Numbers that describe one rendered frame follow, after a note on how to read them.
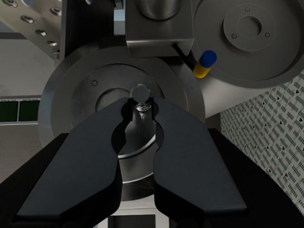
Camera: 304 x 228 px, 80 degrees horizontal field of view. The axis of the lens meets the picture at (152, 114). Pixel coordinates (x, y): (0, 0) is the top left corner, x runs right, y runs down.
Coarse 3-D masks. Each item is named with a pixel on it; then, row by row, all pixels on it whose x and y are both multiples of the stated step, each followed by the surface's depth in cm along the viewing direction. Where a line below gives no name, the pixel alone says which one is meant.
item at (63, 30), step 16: (64, 0) 19; (80, 0) 23; (96, 0) 30; (64, 16) 19; (80, 16) 23; (96, 16) 30; (64, 32) 19; (80, 32) 22; (96, 32) 29; (112, 32) 41; (64, 48) 18
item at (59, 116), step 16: (112, 48) 16; (80, 64) 16; (96, 64) 16; (144, 64) 16; (160, 64) 16; (64, 80) 15; (80, 80) 15; (160, 80) 15; (176, 80) 15; (64, 96) 15; (176, 96) 15; (64, 112) 15; (64, 128) 15; (128, 160) 14; (144, 160) 14; (128, 176) 14; (144, 176) 14
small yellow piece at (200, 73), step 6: (174, 48) 14; (180, 54) 13; (204, 54) 10; (210, 54) 10; (186, 60) 13; (198, 60) 11; (204, 60) 10; (210, 60) 10; (192, 66) 12; (198, 66) 11; (204, 66) 10; (210, 66) 10; (198, 72) 11; (204, 72) 11
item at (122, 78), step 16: (112, 64) 15; (128, 64) 15; (96, 80) 14; (112, 80) 14; (128, 80) 14; (144, 80) 14; (80, 96) 14; (96, 96) 14; (112, 96) 14; (128, 96) 15; (160, 96) 14; (80, 112) 14; (144, 112) 14; (128, 128) 14; (144, 128) 14; (128, 144) 14; (144, 144) 14
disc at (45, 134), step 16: (80, 48) 17; (96, 48) 17; (64, 64) 17; (176, 64) 17; (48, 80) 17; (192, 80) 16; (48, 96) 16; (192, 96) 16; (48, 112) 16; (192, 112) 16; (48, 128) 16; (128, 192) 15; (144, 192) 15
